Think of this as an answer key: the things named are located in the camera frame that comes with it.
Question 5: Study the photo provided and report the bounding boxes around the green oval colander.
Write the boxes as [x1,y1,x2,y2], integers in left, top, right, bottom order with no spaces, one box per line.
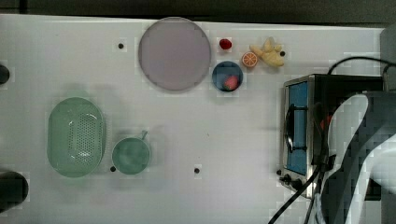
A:
[47,97,106,178]

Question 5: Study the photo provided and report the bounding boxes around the green cup with handle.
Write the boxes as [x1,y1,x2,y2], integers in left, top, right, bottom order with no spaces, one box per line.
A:
[111,130,151,175]

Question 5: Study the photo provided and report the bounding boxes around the orange slice toy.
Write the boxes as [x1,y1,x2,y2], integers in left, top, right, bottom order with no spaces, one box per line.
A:
[241,51,258,68]

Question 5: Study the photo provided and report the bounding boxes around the red toy strawberry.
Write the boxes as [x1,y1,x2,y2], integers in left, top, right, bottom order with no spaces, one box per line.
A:
[223,76,238,91]

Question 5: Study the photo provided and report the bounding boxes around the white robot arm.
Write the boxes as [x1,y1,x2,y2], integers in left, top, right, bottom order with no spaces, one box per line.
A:
[308,91,395,224]

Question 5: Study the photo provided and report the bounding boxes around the silver toaster oven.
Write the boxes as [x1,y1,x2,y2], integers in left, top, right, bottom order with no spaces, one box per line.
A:
[277,74,383,191]

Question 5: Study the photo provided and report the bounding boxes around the small red toy fruit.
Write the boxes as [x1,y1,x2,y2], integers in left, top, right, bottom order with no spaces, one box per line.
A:
[219,38,233,49]

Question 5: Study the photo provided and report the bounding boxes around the small blue bowl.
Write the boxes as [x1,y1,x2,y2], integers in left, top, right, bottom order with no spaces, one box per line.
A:
[212,61,244,92]

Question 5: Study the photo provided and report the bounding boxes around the round grey plate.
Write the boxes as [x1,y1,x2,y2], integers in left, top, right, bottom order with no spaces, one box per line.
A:
[138,17,211,91]

